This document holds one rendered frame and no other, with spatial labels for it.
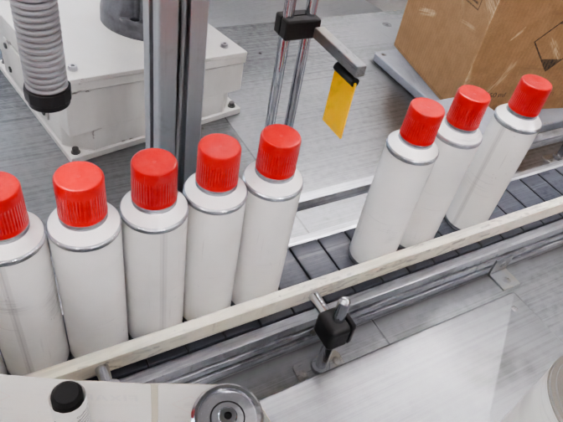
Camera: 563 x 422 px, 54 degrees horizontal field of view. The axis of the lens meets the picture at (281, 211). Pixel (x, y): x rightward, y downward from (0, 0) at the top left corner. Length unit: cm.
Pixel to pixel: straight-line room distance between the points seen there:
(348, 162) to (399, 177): 32
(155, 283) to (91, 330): 7
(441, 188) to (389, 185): 8
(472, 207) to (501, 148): 9
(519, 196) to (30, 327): 64
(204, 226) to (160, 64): 16
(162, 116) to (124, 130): 27
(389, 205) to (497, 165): 15
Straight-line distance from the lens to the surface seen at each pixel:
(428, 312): 70
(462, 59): 100
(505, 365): 63
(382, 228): 59
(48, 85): 46
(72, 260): 42
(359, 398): 55
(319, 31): 49
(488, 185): 69
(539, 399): 40
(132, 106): 80
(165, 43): 51
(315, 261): 63
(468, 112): 57
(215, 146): 42
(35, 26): 44
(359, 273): 59
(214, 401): 31
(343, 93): 48
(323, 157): 86
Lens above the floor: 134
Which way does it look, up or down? 43 degrees down
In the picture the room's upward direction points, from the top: 12 degrees clockwise
